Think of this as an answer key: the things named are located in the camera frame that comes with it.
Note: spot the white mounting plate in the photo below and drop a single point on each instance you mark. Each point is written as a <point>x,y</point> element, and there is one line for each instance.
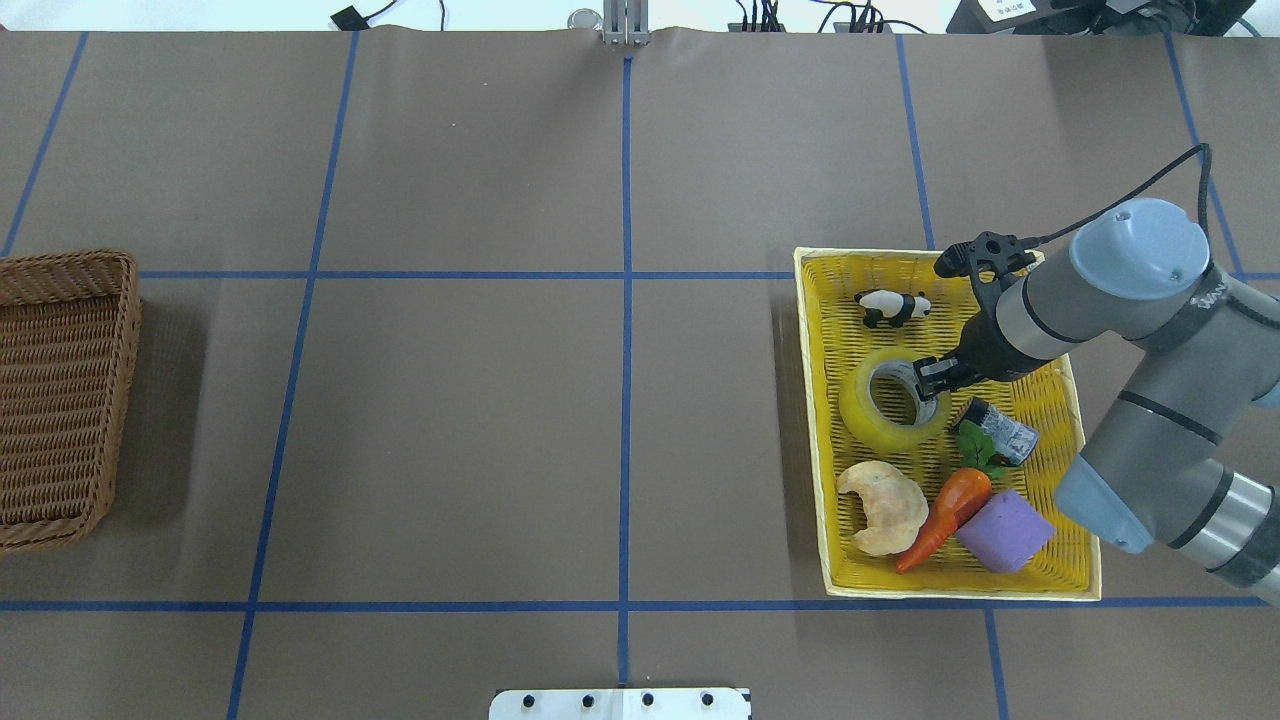
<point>623,703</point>

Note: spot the toy croissant bread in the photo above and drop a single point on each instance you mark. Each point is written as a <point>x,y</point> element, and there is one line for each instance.
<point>893,504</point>

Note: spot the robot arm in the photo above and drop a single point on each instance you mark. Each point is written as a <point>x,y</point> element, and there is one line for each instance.
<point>1148,474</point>

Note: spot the toy orange carrot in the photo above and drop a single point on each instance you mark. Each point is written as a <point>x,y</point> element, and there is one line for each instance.
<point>962,495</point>

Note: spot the purple foam block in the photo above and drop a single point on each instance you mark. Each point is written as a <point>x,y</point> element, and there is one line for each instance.
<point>1006,533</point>

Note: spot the panda toy figure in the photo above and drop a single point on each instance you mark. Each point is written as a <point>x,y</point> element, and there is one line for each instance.
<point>891,308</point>

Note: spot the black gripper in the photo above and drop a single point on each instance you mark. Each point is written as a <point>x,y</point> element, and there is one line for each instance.
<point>985,353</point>

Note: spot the yellow woven basket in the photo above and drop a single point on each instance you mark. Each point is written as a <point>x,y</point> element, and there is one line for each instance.
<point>833,341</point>

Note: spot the brown wicker basket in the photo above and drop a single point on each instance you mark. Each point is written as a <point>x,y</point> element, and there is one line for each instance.
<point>70,328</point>

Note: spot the yellow tape roll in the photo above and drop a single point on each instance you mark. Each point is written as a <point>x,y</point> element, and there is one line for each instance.
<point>881,406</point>

